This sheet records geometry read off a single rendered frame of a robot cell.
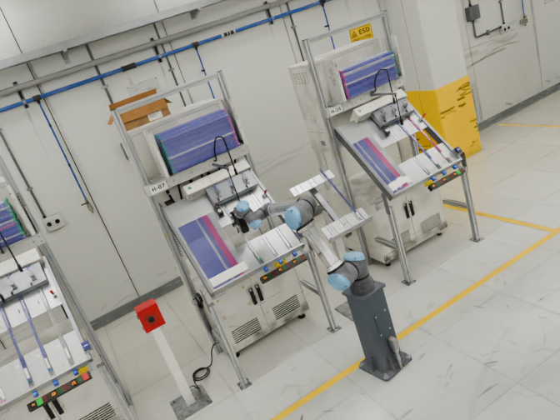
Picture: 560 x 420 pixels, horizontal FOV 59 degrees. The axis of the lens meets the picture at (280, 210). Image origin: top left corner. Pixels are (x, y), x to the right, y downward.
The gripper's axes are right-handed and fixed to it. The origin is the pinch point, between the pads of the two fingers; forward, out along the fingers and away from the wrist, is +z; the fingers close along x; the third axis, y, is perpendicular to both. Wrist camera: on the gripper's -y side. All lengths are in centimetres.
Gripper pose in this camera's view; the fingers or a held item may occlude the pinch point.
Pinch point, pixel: (237, 226)
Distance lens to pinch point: 331.5
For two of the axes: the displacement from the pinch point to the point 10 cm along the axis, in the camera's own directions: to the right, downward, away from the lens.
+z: -2.1, 3.4, 9.2
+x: -8.4, 4.2, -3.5
